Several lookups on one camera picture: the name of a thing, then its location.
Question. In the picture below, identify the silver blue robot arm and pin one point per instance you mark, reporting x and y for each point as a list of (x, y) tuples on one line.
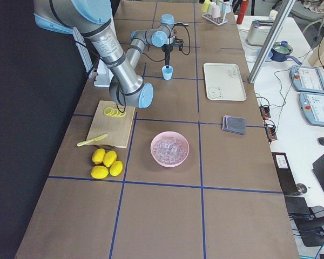
[(93, 20)]

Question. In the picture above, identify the light blue plastic cup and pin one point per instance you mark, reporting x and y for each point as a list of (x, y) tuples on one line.
[(167, 72)]

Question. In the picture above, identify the bamboo cutting board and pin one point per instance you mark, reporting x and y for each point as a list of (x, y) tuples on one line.
[(118, 129)]

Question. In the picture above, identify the white wire cup rack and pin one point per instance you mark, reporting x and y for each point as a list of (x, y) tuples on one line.
[(219, 21)]

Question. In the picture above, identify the yellow-green plastic cup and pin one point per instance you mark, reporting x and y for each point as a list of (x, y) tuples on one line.
[(205, 6)]

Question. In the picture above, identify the grey folded cloth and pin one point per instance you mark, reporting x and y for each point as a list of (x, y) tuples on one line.
[(236, 125)]

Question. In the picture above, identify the lower teach pendant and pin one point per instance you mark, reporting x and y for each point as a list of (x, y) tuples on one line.
[(312, 105)]

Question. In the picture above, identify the silver toaster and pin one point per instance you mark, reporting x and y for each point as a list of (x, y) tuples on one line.
[(258, 32)]

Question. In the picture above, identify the pile of ice cubes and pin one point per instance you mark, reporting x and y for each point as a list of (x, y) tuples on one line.
[(169, 151)]

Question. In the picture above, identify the upper orange power strip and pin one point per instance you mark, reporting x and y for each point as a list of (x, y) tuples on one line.
[(265, 112)]

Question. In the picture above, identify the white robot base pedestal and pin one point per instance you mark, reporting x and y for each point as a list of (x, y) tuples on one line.
[(104, 75)]

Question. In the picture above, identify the cream bear serving tray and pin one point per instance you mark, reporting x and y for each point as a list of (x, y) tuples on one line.
[(223, 82)]

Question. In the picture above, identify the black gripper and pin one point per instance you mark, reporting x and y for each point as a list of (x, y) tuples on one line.
[(167, 49)]

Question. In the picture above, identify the red bottle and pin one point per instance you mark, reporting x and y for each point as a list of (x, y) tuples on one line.
[(242, 11)]

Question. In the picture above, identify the blue pot with lid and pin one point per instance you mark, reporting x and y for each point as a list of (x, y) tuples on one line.
[(282, 51)]

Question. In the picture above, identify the lower orange power strip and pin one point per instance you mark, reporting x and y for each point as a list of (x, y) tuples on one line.
[(270, 132)]

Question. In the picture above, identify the aluminium frame post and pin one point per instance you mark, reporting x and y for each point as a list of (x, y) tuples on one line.
[(285, 8)]

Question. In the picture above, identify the pink bowl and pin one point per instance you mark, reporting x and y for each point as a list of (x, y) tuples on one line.
[(170, 134)]

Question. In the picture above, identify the teach pendant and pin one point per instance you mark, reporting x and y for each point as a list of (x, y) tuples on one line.
[(307, 79), (312, 105)]

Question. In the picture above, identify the whole lemon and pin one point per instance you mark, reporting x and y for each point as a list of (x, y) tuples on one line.
[(98, 155), (99, 172), (116, 168), (109, 158)]

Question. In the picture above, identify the light blue rack cup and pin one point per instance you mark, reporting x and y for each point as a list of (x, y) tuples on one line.
[(225, 6)]

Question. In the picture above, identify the pink plastic cup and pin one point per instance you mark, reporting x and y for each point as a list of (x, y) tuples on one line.
[(215, 11)]

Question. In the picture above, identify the black box with label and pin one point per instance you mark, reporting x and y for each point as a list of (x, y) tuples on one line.
[(284, 173)]

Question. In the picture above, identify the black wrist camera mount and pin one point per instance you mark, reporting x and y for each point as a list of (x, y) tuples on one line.
[(179, 43)]

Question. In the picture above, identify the lemon slice front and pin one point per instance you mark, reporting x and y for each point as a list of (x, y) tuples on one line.
[(108, 111)]

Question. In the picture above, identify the yellow-green plastic knife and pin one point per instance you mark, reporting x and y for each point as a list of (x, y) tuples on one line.
[(91, 140)]

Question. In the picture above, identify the orange power strip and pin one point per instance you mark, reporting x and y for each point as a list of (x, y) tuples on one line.
[(265, 112), (270, 132)]

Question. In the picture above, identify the upper teach pendant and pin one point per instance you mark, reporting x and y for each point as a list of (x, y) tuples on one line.
[(307, 79)]

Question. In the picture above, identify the purple folded cloth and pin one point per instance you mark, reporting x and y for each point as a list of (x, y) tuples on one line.
[(224, 122)]

